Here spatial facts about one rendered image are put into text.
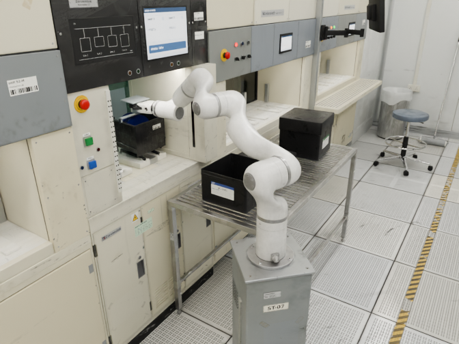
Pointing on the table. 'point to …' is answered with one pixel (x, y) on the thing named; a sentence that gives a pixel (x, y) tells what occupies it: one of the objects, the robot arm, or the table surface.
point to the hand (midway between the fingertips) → (136, 104)
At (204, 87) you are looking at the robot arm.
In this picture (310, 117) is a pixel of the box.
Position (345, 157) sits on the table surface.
